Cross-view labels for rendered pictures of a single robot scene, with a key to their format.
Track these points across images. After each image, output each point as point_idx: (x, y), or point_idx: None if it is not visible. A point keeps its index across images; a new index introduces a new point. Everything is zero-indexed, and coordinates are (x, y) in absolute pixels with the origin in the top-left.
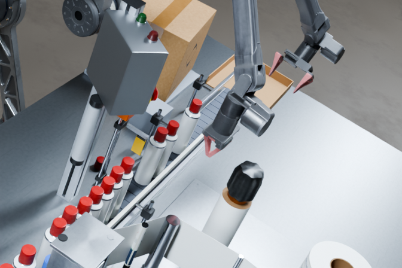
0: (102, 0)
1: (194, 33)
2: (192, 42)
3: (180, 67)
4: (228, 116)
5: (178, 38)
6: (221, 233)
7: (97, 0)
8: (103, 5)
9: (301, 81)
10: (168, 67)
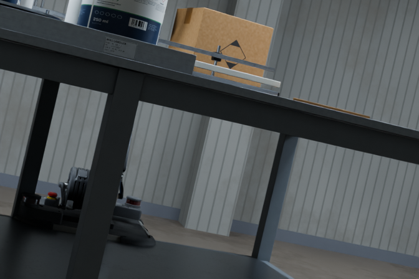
0: None
1: (219, 12)
2: (219, 22)
3: (206, 45)
4: None
5: (199, 9)
6: (70, 4)
7: None
8: None
9: None
10: (192, 42)
